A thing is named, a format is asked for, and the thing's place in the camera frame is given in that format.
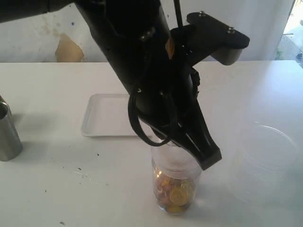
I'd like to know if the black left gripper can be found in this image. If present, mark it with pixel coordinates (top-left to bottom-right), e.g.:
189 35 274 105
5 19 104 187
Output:
137 26 222 170

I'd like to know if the clear dome lid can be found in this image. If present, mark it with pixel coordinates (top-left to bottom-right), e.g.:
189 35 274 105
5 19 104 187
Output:
151 142 202 179

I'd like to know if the clear measuring jar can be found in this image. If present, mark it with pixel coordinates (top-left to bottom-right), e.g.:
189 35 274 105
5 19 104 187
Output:
151 156 202 214

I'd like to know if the pile of coins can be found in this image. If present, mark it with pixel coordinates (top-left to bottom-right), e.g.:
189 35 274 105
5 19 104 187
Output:
153 166 196 214

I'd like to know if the stainless steel cup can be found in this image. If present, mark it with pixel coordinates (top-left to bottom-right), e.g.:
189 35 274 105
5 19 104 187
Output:
0 97 23 162

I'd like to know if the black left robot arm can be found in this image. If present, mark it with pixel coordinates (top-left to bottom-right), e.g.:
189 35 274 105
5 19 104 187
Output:
75 0 222 170

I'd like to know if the large clear plastic container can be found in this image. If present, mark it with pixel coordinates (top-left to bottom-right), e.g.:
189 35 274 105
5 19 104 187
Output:
228 124 298 205

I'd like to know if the white rectangular tray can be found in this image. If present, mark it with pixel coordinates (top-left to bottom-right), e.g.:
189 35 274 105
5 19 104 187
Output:
80 94 154 138

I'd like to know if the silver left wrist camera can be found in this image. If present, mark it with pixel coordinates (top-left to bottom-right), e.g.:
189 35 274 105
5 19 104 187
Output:
187 12 250 66

